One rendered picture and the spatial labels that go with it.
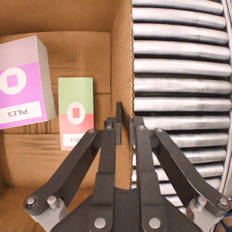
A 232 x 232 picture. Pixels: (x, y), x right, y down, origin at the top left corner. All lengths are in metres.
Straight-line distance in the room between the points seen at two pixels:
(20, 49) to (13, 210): 0.32
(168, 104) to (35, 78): 0.38
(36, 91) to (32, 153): 0.16
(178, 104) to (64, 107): 0.35
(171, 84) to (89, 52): 0.28
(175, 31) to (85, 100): 0.39
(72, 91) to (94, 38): 0.13
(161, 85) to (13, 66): 0.40
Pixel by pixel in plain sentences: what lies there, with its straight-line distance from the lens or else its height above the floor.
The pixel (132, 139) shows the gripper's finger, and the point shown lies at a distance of 0.16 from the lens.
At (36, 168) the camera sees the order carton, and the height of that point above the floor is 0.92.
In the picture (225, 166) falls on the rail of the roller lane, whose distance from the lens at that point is 0.66.
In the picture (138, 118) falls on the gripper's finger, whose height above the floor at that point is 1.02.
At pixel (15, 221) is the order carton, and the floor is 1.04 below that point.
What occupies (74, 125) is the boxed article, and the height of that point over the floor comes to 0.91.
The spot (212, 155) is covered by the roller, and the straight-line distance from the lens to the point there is 0.59.
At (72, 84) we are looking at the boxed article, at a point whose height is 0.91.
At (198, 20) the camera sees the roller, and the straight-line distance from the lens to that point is 0.61.
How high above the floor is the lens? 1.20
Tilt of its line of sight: 83 degrees down
